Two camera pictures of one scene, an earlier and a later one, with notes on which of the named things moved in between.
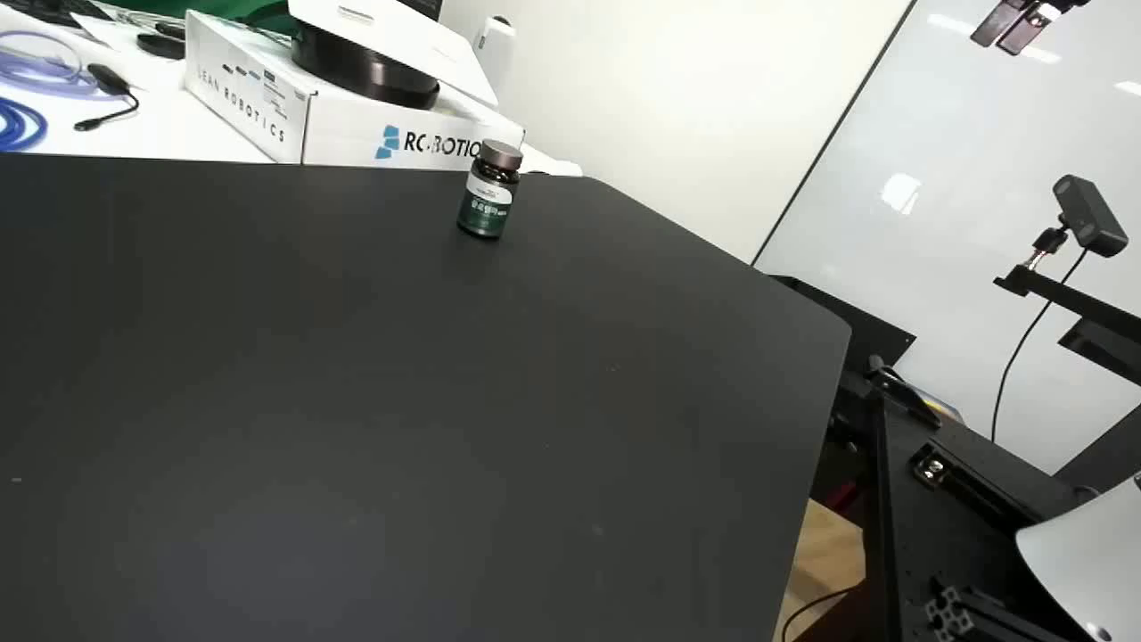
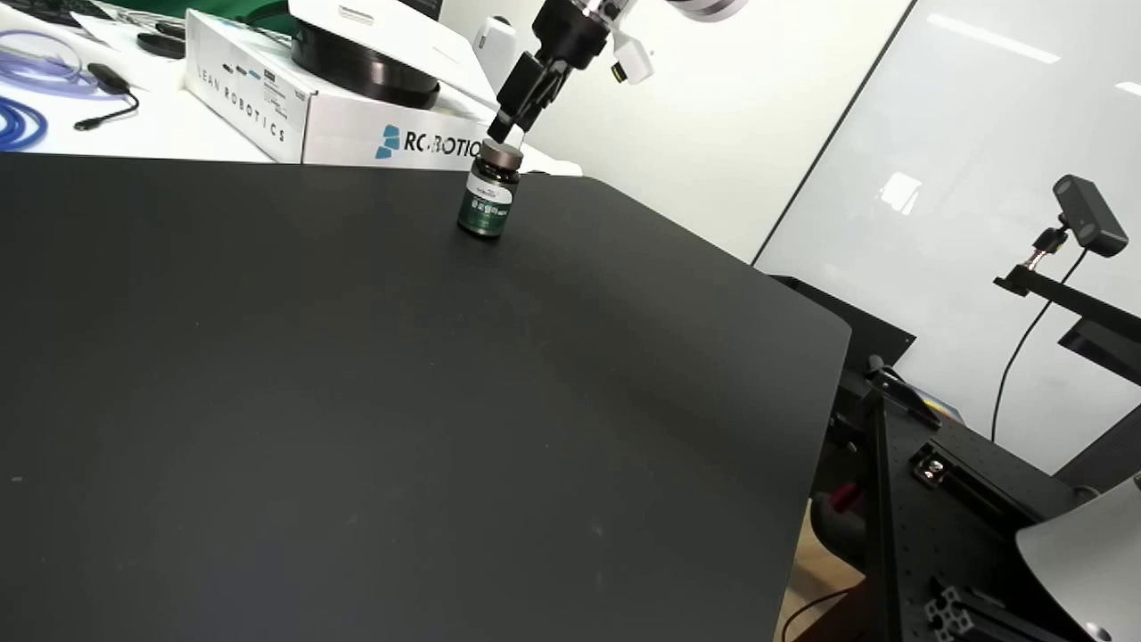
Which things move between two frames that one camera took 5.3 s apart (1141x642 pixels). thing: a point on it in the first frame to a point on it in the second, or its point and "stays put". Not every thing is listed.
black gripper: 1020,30 to 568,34
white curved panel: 1093,561 stays put
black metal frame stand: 947,515 stays put
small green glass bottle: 492,190 stays put
